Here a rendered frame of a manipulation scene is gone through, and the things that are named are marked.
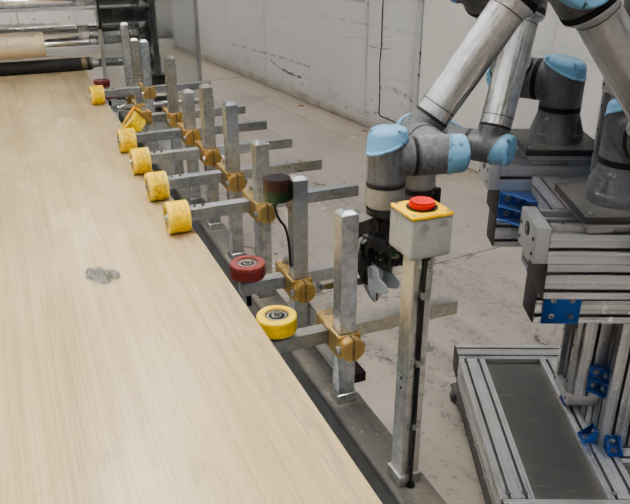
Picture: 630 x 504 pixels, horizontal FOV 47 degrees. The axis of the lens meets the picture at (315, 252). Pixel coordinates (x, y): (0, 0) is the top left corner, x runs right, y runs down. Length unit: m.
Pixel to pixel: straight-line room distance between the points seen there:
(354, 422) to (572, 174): 1.06
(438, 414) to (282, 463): 1.65
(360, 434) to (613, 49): 0.85
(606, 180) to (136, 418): 1.10
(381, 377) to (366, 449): 1.44
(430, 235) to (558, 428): 1.38
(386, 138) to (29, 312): 0.78
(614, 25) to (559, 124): 0.75
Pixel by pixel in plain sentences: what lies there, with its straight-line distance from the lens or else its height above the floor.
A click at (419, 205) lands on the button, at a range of 1.07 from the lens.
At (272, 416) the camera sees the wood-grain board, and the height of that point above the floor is 0.90.
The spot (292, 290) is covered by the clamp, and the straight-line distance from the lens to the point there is 1.62.
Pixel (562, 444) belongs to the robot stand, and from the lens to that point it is 2.31.
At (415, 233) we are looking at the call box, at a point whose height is 1.20.
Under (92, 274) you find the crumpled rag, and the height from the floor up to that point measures 0.91.
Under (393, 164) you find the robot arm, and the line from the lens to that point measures 1.33.
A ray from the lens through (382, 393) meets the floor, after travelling 2.76.
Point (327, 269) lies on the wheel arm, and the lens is 1.70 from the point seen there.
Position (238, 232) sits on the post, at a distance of 2.10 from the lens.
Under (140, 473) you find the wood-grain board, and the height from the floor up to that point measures 0.90.
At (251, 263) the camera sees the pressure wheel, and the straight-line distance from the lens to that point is 1.63.
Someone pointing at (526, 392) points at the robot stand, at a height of 0.21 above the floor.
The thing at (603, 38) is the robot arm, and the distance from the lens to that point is 1.43.
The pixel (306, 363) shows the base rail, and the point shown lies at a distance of 1.64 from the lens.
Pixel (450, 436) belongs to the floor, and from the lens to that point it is 2.59.
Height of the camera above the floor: 1.61
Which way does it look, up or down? 25 degrees down
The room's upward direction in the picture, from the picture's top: straight up
